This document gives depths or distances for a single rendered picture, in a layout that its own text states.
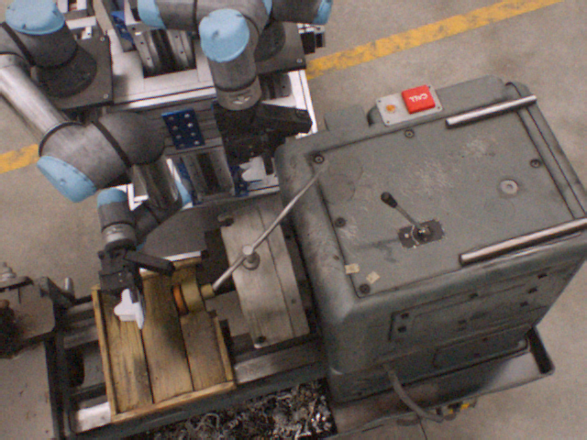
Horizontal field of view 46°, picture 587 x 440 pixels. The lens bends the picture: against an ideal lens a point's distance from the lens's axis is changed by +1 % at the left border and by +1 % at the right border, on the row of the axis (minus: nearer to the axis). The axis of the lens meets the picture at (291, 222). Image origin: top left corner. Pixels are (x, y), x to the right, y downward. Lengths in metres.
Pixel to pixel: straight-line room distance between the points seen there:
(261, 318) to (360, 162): 0.39
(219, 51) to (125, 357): 0.93
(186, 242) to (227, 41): 1.62
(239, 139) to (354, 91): 2.00
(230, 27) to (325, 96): 2.10
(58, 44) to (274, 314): 0.82
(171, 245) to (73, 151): 1.28
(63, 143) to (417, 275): 0.74
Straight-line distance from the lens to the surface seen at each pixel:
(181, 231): 2.67
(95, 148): 1.42
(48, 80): 1.85
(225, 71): 1.13
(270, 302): 1.44
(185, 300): 1.56
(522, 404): 2.66
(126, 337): 1.81
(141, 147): 1.45
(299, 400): 2.02
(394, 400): 2.04
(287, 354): 1.74
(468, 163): 1.52
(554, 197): 1.51
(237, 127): 1.23
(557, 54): 3.43
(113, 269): 1.63
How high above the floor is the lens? 2.53
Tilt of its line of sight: 63 degrees down
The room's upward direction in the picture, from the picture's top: 10 degrees counter-clockwise
